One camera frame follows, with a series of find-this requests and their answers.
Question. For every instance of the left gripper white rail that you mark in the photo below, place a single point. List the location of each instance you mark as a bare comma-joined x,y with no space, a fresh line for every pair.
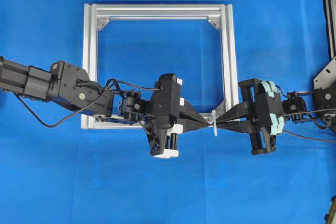
157,138

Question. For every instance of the right gripper teal rail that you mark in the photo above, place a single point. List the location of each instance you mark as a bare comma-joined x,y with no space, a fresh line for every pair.
261,141

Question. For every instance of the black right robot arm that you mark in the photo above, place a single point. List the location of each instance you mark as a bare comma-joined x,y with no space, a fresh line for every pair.
317,105

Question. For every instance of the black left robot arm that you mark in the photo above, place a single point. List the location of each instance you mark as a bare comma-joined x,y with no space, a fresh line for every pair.
70,87

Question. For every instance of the dark object bottom right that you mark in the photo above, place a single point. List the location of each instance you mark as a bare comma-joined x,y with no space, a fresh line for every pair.
330,216

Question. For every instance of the blue table cloth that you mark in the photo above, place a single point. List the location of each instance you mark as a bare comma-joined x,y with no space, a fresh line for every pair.
71,175

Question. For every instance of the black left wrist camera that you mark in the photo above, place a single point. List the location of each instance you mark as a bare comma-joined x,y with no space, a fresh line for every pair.
165,102

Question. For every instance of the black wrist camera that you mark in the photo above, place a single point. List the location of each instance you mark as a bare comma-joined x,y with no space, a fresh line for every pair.
269,108
165,102

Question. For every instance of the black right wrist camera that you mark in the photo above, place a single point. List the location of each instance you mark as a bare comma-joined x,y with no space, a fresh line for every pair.
269,108

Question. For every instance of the silver aluminium extrusion frame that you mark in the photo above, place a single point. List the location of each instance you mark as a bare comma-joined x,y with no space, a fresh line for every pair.
220,16

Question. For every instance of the black frame at right edge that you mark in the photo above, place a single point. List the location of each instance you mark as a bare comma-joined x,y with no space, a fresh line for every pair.
329,12

